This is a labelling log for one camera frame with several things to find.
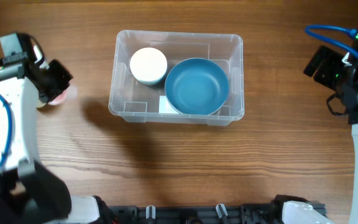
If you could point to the white label in bin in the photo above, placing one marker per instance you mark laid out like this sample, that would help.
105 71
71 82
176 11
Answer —
165 107

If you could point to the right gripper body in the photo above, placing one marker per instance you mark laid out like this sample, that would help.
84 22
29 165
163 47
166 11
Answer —
334 73

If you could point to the pink plastic cup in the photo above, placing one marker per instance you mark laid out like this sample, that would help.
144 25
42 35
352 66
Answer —
69 94

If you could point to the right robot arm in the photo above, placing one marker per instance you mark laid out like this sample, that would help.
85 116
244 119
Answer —
346 39

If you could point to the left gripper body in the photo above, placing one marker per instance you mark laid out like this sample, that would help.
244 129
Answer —
58 77

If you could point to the clear plastic storage bin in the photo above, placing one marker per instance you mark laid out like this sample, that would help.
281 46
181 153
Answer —
138 103

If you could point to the dark blue plate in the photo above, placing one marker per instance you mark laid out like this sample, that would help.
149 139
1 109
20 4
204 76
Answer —
196 86

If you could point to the pink plastic bowl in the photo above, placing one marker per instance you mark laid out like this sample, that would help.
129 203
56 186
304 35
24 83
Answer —
148 62

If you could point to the light blue plastic bowl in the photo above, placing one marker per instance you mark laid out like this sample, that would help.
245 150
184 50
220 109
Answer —
148 80

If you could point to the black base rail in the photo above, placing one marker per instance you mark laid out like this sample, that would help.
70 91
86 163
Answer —
248 213

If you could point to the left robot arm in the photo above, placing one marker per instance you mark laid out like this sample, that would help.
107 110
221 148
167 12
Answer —
29 192

